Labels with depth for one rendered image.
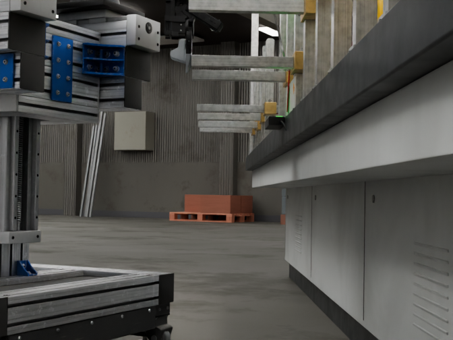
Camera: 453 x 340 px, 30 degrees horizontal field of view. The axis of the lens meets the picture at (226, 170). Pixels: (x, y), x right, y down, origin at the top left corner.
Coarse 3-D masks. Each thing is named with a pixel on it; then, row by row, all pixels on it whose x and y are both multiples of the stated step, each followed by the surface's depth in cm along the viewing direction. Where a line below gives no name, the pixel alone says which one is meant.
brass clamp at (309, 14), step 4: (304, 0) 209; (308, 0) 206; (312, 0) 206; (304, 4) 209; (308, 4) 206; (312, 4) 206; (304, 8) 209; (308, 8) 206; (312, 8) 206; (304, 12) 209; (308, 12) 206; (312, 12) 206; (300, 16) 218; (304, 16) 210; (308, 16) 210; (312, 16) 210; (304, 20) 215
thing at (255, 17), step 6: (252, 18) 496; (258, 18) 497; (252, 24) 496; (258, 24) 497; (252, 30) 496; (252, 36) 496; (252, 42) 496; (252, 48) 496; (252, 54) 496; (252, 84) 495; (252, 90) 495; (252, 96) 495; (252, 102) 495; (252, 138) 494; (252, 144) 494
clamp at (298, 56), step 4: (296, 52) 231; (300, 52) 231; (292, 56) 238; (296, 56) 231; (300, 56) 231; (296, 60) 231; (300, 60) 231; (296, 64) 231; (300, 64) 231; (296, 68) 231; (300, 68) 231; (292, 72) 238; (296, 72) 237; (300, 72) 237
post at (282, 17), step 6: (282, 18) 290; (282, 24) 290; (282, 30) 290; (282, 36) 290; (282, 42) 290; (282, 84) 289; (282, 90) 289; (282, 96) 289; (282, 102) 289; (282, 108) 289; (282, 114) 289
